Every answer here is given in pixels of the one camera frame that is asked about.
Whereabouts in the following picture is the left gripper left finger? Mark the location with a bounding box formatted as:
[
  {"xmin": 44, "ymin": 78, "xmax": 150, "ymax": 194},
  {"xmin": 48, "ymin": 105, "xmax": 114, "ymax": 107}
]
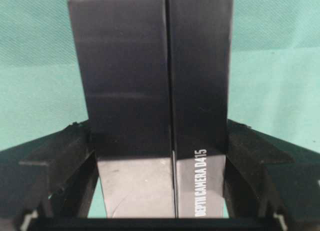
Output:
[{"xmin": 0, "ymin": 121, "xmax": 97, "ymax": 231}]

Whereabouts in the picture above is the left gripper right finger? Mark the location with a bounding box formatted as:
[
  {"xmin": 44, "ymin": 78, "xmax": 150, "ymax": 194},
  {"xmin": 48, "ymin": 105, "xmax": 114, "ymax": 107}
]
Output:
[{"xmin": 224, "ymin": 120, "xmax": 320, "ymax": 231}]

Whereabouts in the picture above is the black camera box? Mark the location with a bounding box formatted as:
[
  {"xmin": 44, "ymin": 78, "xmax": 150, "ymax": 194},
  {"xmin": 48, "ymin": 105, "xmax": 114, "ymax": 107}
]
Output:
[{"xmin": 67, "ymin": 0, "xmax": 234, "ymax": 219}]

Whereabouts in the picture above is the green table cloth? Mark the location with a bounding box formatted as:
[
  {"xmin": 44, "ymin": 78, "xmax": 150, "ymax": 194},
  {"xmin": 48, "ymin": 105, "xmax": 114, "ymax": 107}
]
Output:
[{"xmin": 0, "ymin": 0, "xmax": 320, "ymax": 219}]

